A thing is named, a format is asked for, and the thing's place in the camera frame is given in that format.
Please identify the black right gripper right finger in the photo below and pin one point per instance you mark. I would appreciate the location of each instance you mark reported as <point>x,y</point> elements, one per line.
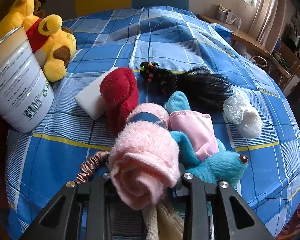
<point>216,206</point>

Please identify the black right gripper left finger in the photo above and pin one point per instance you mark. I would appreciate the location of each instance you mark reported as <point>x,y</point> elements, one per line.
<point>61,218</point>

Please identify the pink towel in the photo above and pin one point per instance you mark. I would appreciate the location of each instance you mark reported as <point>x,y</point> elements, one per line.
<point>143,162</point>

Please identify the white stuffing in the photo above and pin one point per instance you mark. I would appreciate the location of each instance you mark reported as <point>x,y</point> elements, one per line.
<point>239,111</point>

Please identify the black hair wig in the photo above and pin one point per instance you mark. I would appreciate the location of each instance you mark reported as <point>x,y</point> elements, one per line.
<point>201,87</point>

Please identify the blue plaid bed cover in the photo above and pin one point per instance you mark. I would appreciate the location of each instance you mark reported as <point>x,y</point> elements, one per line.
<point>39,163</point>

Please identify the pink satin scrunchie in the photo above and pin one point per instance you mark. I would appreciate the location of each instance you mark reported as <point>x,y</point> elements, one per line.
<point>90,166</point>

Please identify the beige cloth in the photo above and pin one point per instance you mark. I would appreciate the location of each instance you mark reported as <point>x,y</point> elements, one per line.
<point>163,222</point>

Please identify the blue plush toy pink dress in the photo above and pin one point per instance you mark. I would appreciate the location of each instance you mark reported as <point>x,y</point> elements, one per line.
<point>201,153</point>

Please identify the white foam sponge block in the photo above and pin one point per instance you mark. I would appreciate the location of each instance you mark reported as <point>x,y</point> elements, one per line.
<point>90,98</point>

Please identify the white metal tin can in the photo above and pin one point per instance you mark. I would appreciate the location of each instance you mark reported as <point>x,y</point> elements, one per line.
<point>25,94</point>

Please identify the red fuzzy sock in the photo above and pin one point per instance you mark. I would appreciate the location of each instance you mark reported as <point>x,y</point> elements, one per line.
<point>120,92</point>

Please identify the white chair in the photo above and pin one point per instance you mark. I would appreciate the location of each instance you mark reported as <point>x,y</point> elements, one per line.
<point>259,61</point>

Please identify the yellow bear plush toy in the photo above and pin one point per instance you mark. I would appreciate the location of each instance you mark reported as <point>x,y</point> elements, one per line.
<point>53,44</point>

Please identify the wooden side desk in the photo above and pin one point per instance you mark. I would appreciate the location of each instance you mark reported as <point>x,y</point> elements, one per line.
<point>238,35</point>

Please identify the pink curtain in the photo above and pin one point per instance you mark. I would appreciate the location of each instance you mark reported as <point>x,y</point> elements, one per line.
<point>268,23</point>

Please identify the clear containers on desk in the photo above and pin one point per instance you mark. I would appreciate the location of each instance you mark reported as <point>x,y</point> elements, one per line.
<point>225,15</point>

